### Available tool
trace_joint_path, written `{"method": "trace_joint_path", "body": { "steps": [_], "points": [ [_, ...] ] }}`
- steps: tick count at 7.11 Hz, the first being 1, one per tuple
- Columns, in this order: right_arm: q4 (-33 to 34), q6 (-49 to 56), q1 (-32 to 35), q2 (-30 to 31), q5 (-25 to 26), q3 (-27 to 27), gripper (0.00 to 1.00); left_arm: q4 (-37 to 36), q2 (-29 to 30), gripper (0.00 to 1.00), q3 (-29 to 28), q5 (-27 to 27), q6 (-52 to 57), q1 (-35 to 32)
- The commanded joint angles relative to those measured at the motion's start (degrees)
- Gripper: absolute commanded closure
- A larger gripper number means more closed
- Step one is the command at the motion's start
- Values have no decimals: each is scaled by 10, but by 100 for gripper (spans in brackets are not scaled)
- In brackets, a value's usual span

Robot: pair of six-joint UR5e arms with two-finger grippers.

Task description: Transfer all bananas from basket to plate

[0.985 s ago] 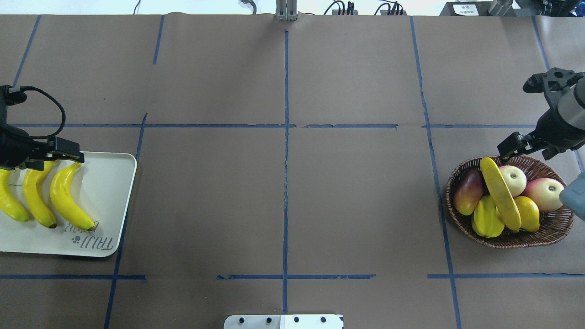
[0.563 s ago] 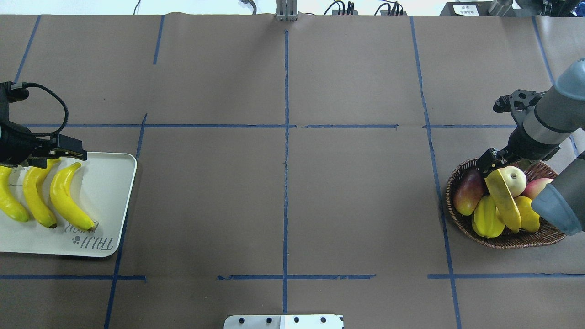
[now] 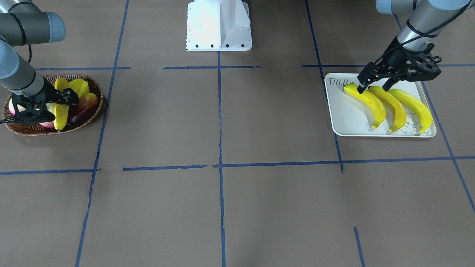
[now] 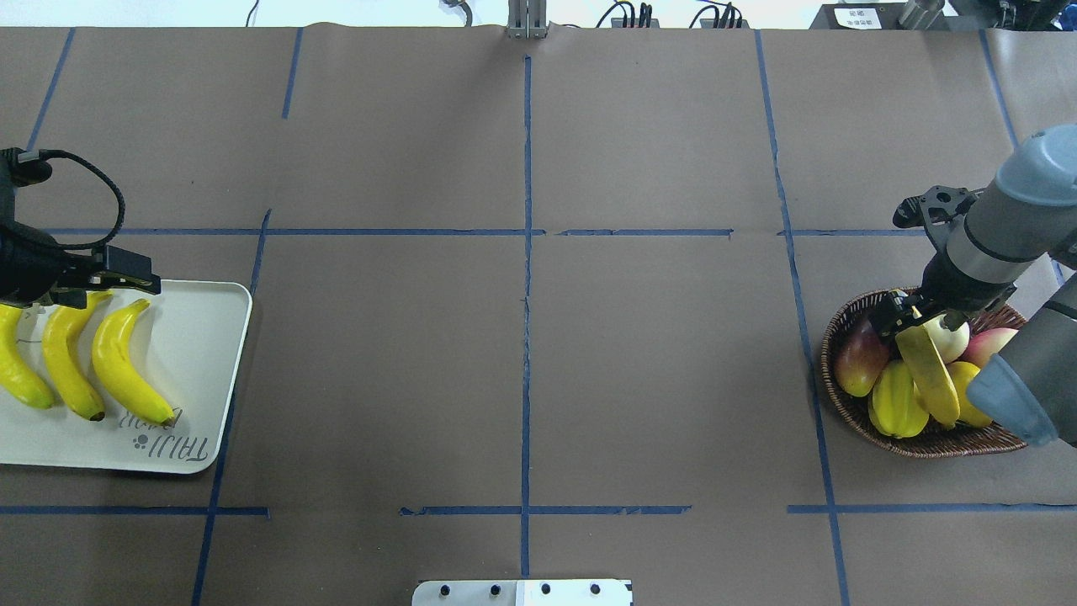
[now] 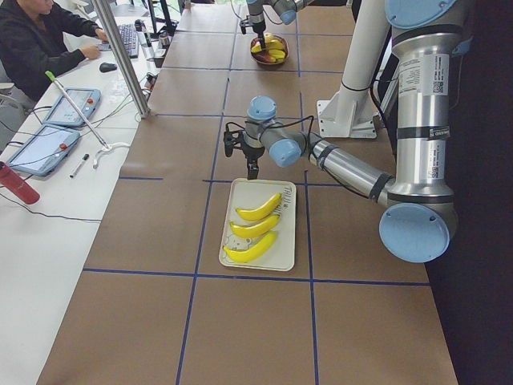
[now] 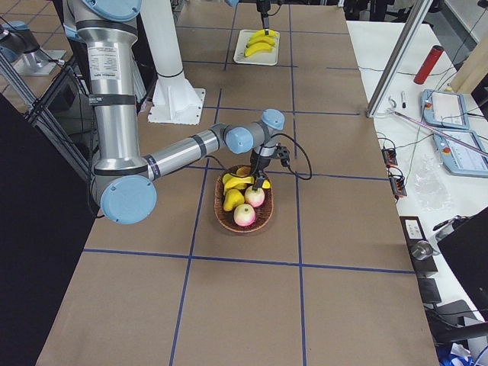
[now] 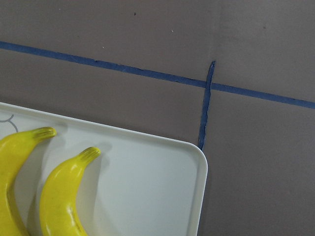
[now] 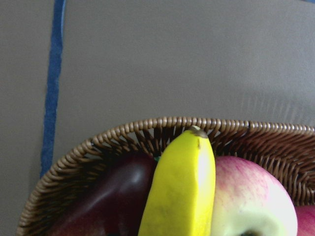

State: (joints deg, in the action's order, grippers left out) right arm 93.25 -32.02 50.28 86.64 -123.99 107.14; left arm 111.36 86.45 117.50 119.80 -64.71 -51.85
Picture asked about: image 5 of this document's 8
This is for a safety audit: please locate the red water bottle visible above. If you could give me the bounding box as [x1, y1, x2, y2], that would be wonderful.
[0, 161, 40, 205]

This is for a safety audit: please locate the person in black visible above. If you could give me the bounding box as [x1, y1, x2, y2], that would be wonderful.
[1, 1, 108, 102]

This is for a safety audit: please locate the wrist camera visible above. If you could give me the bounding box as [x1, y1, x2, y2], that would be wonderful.
[223, 128, 244, 157]

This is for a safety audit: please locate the black white marker pen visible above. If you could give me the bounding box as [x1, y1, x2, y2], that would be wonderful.
[69, 153, 90, 179]

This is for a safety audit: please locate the white bear plate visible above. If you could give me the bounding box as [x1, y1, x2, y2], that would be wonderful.
[219, 178, 297, 271]

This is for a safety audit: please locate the aluminium frame post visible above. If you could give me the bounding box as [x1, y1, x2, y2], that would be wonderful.
[92, 0, 150, 119]

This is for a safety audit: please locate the metal reacher grabber stick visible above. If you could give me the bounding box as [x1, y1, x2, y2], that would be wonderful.
[45, 71, 130, 169]

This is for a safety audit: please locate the black keyboard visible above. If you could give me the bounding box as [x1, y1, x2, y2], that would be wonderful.
[118, 24, 139, 59]

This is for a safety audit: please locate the black computer mouse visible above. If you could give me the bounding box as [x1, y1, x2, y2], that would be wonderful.
[99, 63, 117, 73]

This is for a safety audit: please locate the dark red mango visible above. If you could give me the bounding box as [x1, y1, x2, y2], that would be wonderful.
[255, 55, 277, 65]

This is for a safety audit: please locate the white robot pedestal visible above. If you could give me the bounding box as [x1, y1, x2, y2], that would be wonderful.
[317, 0, 391, 139]

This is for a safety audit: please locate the yellow star fruit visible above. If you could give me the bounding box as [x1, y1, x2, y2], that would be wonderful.
[268, 49, 287, 63]

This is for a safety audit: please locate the brown wicker basket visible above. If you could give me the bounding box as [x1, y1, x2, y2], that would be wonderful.
[250, 34, 289, 66]

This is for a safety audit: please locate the near teach pendant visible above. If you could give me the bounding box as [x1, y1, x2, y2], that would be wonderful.
[7, 124, 80, 176]

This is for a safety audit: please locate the teach pendant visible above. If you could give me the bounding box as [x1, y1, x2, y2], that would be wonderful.
[7, 124, 80, 176]
[42, 87, 102, 129]

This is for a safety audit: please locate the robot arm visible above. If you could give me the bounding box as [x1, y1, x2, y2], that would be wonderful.
[239, 1, 473, 263]
[240, 0, 313, 51]

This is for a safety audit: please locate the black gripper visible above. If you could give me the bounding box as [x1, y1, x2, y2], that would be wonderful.
[240, 141, 265, 180]
[239, 14, 265, 51]

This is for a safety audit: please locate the far teach pendant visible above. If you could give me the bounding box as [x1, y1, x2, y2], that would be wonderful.
[42, 87, 102, 129]

